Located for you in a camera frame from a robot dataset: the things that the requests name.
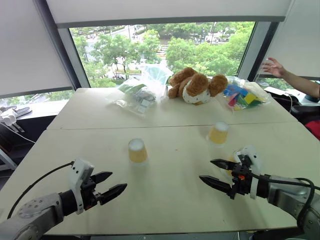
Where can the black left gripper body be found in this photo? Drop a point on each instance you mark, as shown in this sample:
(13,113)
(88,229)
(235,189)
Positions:
(88,192)

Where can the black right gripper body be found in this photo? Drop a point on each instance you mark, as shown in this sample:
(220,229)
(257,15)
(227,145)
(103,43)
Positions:
(241,178)

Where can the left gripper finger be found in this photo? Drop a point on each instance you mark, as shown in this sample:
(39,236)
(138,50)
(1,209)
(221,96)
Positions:
(113,191)
(102,176)

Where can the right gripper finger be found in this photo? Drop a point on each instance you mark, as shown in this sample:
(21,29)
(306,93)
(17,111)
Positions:
(223,165)
(216,183)

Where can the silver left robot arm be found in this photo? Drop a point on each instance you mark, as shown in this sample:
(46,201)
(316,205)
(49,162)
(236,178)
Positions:
(37,212)

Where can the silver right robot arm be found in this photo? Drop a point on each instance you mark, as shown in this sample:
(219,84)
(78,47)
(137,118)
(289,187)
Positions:
(283,193)

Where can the person's bare forearm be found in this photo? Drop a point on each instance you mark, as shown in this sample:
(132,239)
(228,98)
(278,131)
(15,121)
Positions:
(302,85)

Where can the person's bare hand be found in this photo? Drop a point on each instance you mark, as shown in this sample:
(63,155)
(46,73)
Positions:
(276,68)

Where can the yellow paper cup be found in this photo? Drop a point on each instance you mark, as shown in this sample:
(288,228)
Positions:
(137,152)
(218,135)

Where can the plastic bag of coloured blocks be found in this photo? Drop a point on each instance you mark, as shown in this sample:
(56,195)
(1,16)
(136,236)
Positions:
(243,97)

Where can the brown teddy bear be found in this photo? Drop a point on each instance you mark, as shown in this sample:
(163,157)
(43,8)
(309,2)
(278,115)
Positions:
(197,85)

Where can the plastic bag with grey parts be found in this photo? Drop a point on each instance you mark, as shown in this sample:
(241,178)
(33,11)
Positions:
(138,97)

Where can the red object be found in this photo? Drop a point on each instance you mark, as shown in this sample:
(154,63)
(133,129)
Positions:
(314,130)

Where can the black bag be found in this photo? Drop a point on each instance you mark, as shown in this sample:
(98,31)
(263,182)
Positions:
(303,111)

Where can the white device on sill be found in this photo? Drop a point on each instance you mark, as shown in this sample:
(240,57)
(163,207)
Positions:
(10,115)

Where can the empty clear plastic bag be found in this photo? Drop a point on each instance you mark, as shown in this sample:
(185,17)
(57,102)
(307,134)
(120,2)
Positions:
(155,73)

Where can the white roller blind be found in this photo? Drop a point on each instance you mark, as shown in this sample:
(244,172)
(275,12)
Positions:
(27,50)
(297,37)
(165,10)

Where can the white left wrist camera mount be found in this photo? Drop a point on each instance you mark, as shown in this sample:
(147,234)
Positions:
(79,170)

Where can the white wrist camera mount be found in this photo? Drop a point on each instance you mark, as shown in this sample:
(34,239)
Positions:
(79,170)
(250,152)

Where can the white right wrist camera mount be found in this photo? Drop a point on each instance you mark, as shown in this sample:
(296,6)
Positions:
(250,152)

